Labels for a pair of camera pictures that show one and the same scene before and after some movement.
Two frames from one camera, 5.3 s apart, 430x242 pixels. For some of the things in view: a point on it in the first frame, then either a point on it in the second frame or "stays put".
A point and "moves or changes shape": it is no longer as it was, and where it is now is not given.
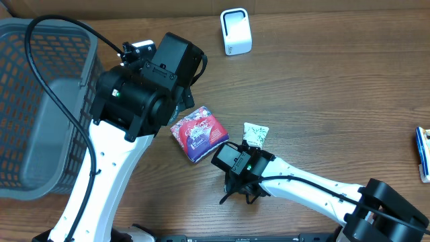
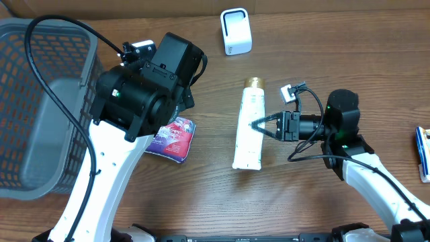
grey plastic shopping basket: (43, 154) stays put
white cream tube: (255, 135) moves or changes shape
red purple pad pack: (199, 132) -> (173, 141)
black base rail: (306, 237) stays put
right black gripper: (228, 183) -> (288, 123)
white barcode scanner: (236, 30) stays put
